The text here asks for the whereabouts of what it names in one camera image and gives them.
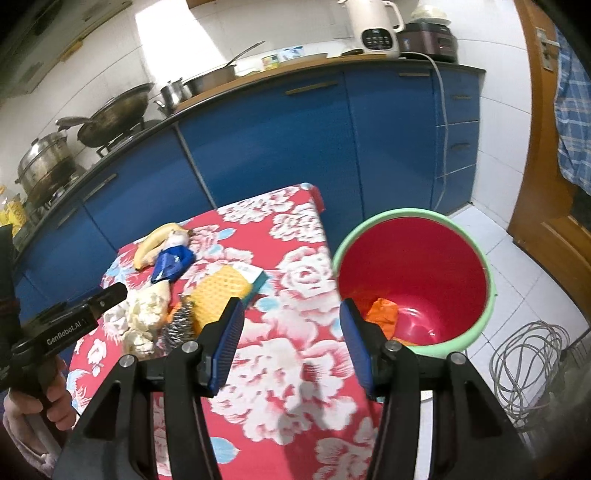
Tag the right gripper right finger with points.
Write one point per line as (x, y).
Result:
(389, 370)

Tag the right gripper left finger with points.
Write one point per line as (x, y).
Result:
(196, 370)

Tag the steel wool scrubber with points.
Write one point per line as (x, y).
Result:
(179, 326)

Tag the orange plastic bag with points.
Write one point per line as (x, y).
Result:
(385, 314)

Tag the blue plastic wrapper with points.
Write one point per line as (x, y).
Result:
(171, 264)

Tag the blue kitchen base cabinets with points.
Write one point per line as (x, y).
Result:
(372, 136)

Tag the left hand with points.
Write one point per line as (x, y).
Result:
(55, 401)

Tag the red floral tablecloth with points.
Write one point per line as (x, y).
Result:
(291, 408)

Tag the red bucket green rim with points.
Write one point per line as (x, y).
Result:
(428, 265)

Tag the garlic bulb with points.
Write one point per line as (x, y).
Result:
(178, 238)

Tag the yellow banana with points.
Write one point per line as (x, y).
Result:
(149, 248)

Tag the steel steamer pot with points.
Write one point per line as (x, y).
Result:
(46, 167)

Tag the gas stove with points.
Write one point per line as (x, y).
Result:
(103, 152)

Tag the wooden door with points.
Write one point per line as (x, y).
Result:
(542, 224)

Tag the black wok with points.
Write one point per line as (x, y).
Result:
(116, 117)

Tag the small steel pot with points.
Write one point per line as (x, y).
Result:
(172, 95)

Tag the yellow food package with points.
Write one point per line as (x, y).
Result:
(271, 62)

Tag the blue plaid shirt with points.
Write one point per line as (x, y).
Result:
(572, 105)

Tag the dark rice cooker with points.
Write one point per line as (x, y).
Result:
(429, 33)

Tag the white electric kettle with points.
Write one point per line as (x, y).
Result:
(376, 25)

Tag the silver door handle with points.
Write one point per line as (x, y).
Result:
(549, 50)

